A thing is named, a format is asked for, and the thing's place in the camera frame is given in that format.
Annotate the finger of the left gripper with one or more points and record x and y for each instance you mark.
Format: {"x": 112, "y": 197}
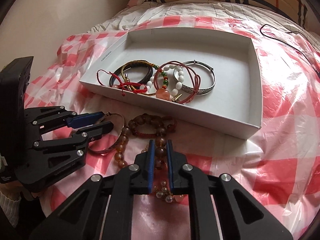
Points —
{"x": 51, "y": 118}
{"x": 67, "y": 154}

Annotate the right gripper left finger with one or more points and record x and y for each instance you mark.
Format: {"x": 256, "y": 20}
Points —
{"x": 102, "y": 207}

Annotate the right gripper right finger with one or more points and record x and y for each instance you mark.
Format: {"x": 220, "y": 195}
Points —
{"x": 219, "y": 207}

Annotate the patterned thin bangle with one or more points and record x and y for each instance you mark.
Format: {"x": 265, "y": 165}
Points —
{"x": 108, "y": 141}

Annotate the gold thin bangle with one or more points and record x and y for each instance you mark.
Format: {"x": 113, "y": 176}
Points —
{"x": 144, "y": 81}

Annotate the silver bangle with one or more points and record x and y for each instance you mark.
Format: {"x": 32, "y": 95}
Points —
{"x": 190, "y": 65}

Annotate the red white checkered plastic sheet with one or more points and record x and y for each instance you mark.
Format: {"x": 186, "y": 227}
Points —
{"x": 279, "y": 164}

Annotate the white shallow cardboard box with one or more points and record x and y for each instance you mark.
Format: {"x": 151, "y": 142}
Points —
{"x": 207, "y": 77}

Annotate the pink pillow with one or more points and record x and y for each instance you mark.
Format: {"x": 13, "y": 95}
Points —
{"x": 133, "y": 3}

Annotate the white striped bed sheet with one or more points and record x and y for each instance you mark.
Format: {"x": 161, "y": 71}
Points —
{"x": 133, "y": 16}

